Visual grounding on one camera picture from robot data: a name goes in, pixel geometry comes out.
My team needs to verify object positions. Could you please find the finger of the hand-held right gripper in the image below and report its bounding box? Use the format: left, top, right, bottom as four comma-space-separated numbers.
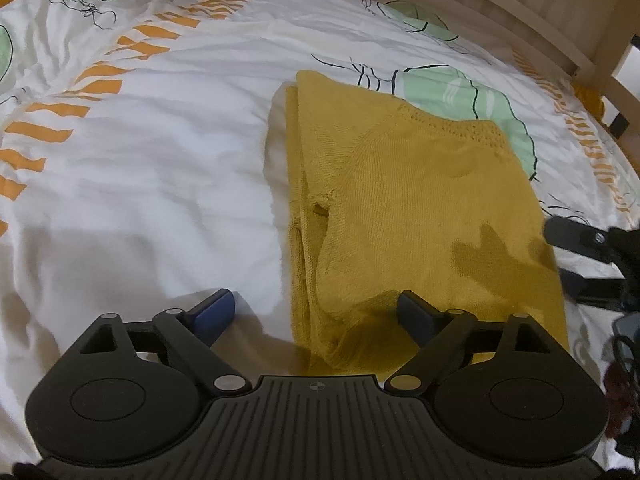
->
543, 215, 626, 267
561, 267, 626, 307

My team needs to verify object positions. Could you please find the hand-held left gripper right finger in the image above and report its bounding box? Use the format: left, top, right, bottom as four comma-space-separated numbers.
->
384, 290, 564, 394

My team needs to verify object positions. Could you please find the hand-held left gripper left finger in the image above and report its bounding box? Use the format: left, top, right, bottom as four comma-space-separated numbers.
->
75, 288, 253, 396

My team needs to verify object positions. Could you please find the mustard yellow knit sweater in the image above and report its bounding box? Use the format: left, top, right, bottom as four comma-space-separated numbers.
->
283, 69, 572, 377

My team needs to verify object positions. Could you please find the white leaf print duvet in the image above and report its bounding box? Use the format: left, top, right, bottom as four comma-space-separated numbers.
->
0, 0, 640, 466

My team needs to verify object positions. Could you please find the light wooden bed frame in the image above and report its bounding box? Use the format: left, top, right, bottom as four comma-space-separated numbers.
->
0, 0, 640, 133

